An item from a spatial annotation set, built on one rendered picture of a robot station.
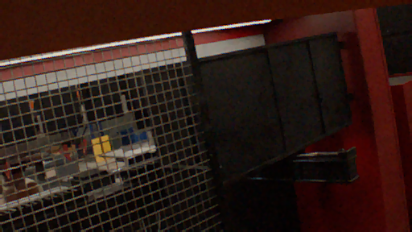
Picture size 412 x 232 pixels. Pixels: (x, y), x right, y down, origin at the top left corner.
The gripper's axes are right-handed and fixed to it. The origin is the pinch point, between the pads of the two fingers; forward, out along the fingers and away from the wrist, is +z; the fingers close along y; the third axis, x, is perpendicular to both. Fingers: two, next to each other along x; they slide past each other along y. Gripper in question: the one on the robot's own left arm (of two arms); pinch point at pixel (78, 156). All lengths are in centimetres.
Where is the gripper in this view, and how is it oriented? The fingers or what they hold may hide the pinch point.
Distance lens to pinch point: 243.0
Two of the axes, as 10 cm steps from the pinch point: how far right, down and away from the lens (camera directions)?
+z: 4.9, 8.3, -2.9
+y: 7.1, -1.9, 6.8
